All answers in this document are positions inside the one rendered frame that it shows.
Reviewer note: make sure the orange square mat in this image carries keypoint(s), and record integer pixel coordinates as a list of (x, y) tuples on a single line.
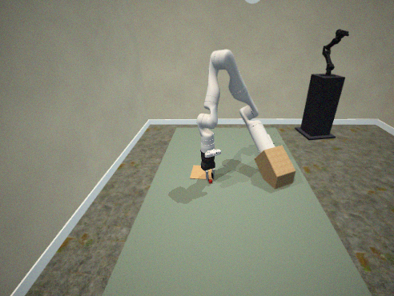
[(199, 173)]

